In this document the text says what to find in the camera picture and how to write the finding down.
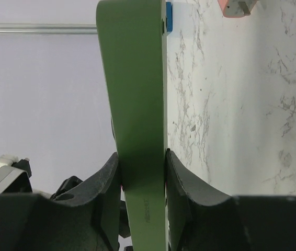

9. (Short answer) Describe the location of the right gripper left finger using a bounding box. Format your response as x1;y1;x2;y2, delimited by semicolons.
0;153;120;250

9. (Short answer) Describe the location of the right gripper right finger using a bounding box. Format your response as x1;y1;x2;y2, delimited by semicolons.
166;150;296;250

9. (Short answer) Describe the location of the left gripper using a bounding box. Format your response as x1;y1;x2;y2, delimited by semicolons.
50;176;84;201

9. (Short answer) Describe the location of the green power strip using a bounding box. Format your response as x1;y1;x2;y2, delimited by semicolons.
96;1;168;250

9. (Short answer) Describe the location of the blue cube socket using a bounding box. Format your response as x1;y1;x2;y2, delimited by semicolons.
166;2;173;35

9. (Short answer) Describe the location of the pink plug adapter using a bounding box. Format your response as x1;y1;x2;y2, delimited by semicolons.
218;0;257;18

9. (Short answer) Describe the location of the left aluminium frame post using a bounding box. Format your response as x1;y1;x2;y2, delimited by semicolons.
0;23;97;35

